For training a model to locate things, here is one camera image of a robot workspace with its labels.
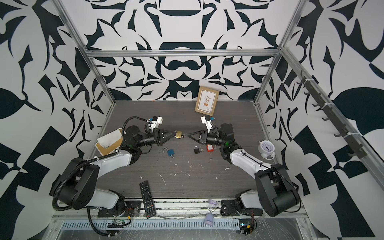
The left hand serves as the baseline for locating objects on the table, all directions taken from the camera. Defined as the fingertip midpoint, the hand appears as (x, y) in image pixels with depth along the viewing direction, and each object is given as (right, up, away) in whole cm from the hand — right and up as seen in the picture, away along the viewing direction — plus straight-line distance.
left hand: (175, 131), depth 73 cm
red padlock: (+19, -12, +21) cm, 31 cm away
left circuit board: (-27, -43, -2) cm, 50 cm away
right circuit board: (+33, -44, -1) cm, 55 cm away
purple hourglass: (+16, -40, -2) cm, 43 cm away
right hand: (+7, -3, +1) cm, 7 cm away
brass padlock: (+1, -2, +2) cm, 3 cm away
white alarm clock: (+53, -13, +19) cm, 58 cm away
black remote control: (-12, -37, 0) cm, 39 cm away
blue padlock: (-6, -15, +21) cm, 26 cm away
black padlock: (+11, -13, +21) cm, 27 cm away
